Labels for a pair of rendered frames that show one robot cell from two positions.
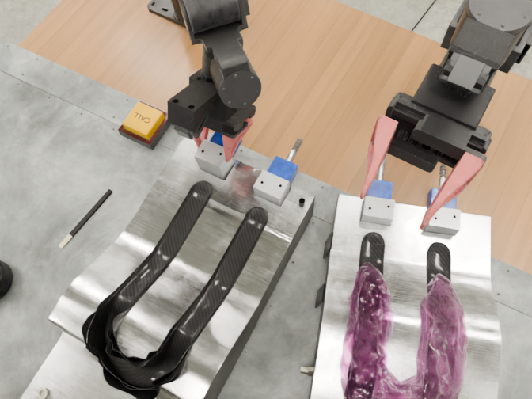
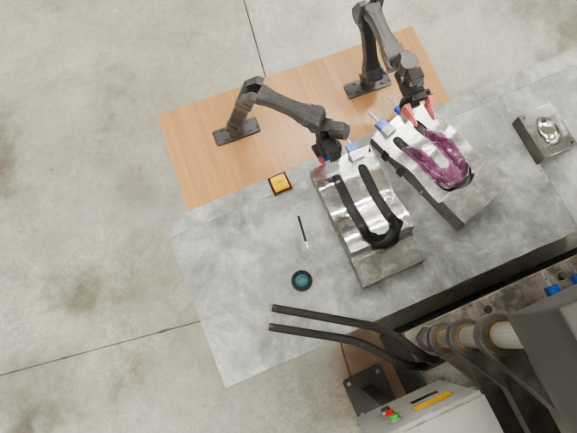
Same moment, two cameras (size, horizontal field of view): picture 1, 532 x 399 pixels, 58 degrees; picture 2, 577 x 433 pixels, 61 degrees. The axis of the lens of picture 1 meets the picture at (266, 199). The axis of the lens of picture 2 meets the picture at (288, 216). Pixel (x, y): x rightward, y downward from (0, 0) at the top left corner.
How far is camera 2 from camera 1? 1.31 m
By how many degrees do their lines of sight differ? 17
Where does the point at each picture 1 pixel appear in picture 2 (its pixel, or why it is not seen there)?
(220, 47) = (331, 126)
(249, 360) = not seen: hidden behind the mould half
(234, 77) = (344, 131)
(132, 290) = (359, 222)
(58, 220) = (294, 242)
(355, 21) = (297, 73)
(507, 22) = (414, 64)
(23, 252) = (299, 263)
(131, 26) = (220, 158)
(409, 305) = (428, 146)
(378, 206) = (388, 128)
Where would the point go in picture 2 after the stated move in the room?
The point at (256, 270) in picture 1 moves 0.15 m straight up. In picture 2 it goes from (380, 181) to (385, 168)
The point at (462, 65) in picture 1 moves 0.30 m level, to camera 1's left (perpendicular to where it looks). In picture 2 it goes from (418, 82) to (370, 156)
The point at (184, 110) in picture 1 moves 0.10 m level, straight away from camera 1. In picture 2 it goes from (337, 153) to (309, 145)
